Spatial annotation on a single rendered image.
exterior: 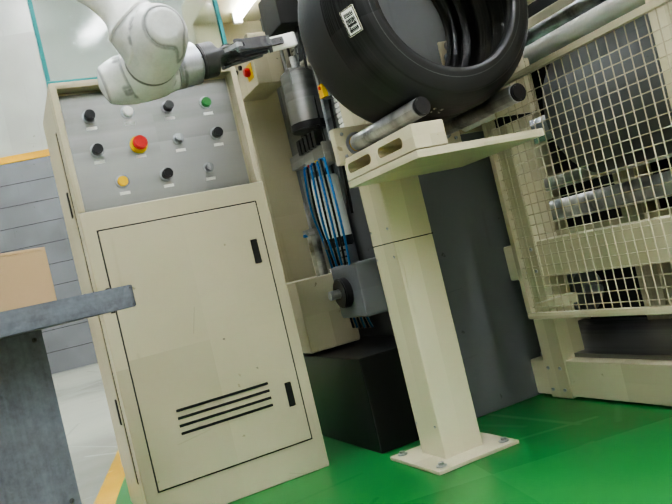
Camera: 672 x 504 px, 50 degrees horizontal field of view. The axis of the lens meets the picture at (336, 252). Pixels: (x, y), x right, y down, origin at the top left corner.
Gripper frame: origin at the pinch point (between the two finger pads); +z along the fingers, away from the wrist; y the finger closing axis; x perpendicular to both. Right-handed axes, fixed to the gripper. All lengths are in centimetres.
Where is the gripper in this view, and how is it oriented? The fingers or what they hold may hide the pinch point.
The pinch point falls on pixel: (281, 42)
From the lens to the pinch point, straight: 169.3
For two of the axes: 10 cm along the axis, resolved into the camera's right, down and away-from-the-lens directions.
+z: 8.4, -3.4, 4.2
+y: -4.1, 1.1, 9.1
